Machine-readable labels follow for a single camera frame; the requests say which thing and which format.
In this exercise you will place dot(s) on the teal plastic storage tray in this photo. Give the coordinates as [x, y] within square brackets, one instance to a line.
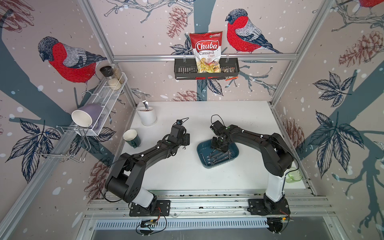
[205, 152]

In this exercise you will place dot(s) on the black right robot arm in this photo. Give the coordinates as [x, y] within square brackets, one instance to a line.
[276, 156]

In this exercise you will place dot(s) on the black lid spice jar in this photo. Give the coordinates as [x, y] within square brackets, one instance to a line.
[107, 72]

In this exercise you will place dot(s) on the lilac paper cup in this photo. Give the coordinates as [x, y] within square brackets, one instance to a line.
[86, 115]

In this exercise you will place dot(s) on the black wire wall basket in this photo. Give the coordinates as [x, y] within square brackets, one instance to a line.
[189, 69]

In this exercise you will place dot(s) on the metal fork in mug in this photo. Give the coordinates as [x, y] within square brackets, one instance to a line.
[145, 102]

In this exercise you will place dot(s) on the wire cup holder rack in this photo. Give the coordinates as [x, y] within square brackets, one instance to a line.
[65, 143]

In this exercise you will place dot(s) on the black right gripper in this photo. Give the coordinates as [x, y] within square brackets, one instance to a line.
[222, 149]

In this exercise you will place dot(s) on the large steel wrench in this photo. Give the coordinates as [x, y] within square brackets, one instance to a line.
[221, 156]

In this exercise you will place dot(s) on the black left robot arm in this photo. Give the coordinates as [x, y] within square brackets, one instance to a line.
[127, 173]

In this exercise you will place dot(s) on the green ceramic mug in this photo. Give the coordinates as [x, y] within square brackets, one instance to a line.
[132, 138]

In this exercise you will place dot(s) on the red cassava chips bag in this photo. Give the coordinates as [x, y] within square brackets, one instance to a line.
[207, 51]

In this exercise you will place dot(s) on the white lid spice jar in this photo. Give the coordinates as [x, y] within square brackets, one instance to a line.
[114, 84]

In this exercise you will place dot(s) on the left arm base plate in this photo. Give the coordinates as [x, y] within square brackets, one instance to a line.
[139, 211]

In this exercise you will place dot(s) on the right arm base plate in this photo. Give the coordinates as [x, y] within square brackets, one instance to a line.
[265, 207]

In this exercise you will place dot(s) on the white utensil mug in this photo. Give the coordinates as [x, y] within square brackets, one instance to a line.
[147, 117]

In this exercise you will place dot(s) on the white wire wall shelf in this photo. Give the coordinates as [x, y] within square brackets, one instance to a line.
[105, 96]

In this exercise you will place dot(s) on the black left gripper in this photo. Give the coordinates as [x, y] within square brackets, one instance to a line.
[186, 137]

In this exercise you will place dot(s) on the longest steel wrench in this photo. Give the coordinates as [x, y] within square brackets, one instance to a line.
[217, 161]

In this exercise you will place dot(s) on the small electronics board with wires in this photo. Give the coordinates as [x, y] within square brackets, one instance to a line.
[147, 227]

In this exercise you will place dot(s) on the green glass cup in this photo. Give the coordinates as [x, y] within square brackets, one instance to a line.
[293, 176]

